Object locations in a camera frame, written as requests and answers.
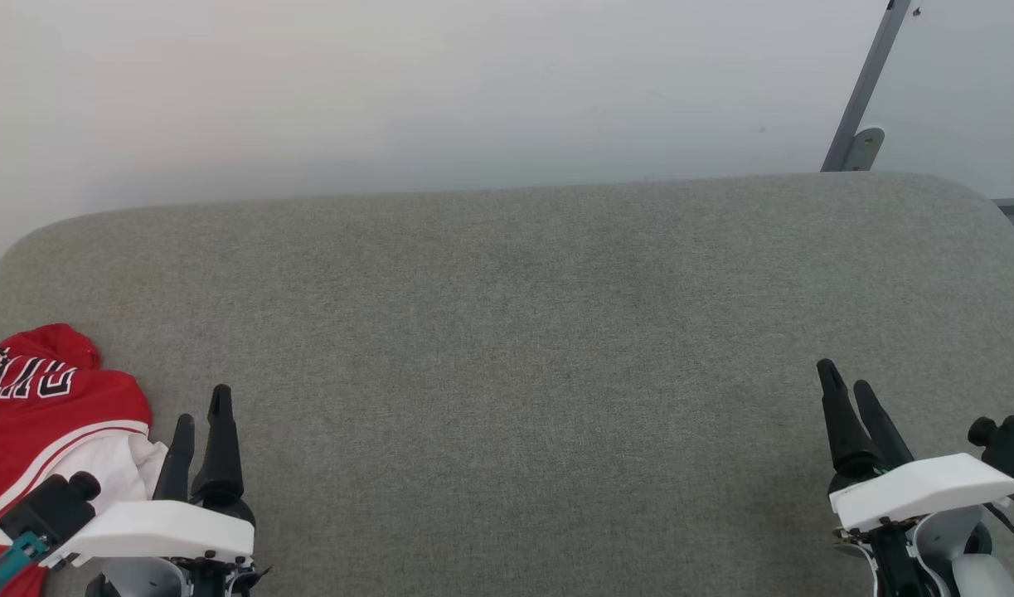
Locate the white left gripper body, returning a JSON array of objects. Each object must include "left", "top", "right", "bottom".
[{"left": 41, "top": 500, "right": 269, "bottom": 575}]

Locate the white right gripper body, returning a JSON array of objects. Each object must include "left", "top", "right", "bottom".
[{"left": 830, "top": 453, "right": 1014, "bottom": 548}]

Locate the grey metal frame pole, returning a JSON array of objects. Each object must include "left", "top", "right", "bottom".
[{"left": 821, "top": 0, "right": 915, "bottom": 173}]

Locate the red and white basketball jersey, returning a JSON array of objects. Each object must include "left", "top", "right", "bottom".
[{"left": 0, "top": 323, "right": 169, "bottom": 597}]

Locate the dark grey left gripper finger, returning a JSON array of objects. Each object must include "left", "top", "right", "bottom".
[
  {"left": 190, "top": 384, "right": 256, "bottom": 523},
  {"left": 153, "top": 414, "right": 196, "bottom": 502}
]

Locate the grey metal pole bracket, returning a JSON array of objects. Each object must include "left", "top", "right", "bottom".
[{"left": 842, "top": 126, "right": 885, "bottom": 172}]

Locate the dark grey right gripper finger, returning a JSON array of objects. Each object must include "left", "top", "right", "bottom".
[
  {"left": 816, "top": 358, "right": 886, "bottom": 496},
  {"left": 853, "top": 380, "right": 916, "bottom": 471}
]

